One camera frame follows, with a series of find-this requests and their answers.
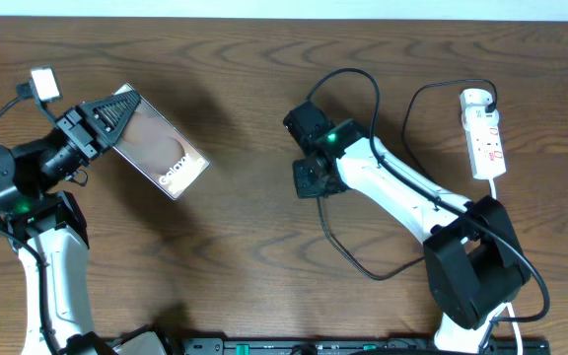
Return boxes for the smartphone with bronze back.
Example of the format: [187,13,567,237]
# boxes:
[113,97,210,200]

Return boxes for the black charging cable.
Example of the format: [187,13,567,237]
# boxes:
[316,78,499,282]

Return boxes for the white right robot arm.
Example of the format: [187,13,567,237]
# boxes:
[283,102,530,354]

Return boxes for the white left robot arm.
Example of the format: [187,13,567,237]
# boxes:
[0,91,142,354]

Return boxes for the white USB charger adapter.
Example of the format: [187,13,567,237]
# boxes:
[460,88,496,112]

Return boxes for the white power strip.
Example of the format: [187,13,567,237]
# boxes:
[461,106,506,180]

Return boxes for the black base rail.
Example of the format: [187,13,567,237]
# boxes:
[101,322,551,355]

